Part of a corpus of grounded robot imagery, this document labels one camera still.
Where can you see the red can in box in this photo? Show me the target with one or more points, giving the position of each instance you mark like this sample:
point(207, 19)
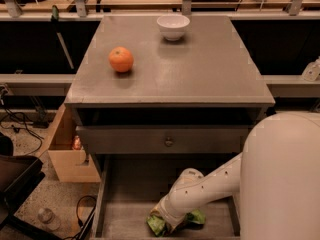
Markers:
point(76, 144)

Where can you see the grey top drawer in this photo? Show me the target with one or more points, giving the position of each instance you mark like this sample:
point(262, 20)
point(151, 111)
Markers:
point(150, 140)

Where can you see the green handled tool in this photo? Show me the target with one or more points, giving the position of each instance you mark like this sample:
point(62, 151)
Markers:
point(55, 22)

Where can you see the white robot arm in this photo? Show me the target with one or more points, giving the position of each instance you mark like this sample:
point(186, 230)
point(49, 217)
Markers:
point(277, 175)

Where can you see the white ceramic bowl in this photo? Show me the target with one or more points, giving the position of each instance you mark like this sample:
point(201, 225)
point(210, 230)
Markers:
point(172, 27)

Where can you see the cardboard box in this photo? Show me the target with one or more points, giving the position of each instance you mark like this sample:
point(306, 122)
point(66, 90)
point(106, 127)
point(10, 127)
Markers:
point(70, 164)

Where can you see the brass drawer knob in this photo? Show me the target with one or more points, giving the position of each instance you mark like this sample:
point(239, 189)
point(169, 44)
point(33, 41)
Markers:
point(169, 142)

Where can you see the green rice chip bag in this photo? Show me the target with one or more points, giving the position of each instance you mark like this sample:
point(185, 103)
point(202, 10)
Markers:
point(160, 228)

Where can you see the open grey middle drawer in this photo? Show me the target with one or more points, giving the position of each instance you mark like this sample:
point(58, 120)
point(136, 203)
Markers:
point(132, 184)

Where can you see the clear plastic water bottle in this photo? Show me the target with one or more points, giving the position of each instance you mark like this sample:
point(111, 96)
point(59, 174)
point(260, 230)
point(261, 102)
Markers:
point(48, 219)

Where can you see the orange fruit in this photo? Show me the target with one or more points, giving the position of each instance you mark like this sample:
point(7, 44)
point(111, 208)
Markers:
point(121, 59)

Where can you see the black chair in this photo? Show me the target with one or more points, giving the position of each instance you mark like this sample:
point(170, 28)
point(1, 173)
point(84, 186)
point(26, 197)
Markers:
point(19, 176)

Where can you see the grey wooden drawer cabinet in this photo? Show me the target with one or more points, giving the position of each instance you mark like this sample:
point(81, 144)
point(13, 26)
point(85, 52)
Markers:
point(205, 79)

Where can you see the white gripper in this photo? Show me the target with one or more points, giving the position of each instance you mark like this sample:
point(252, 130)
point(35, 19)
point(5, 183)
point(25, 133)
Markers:
point(169, 216)

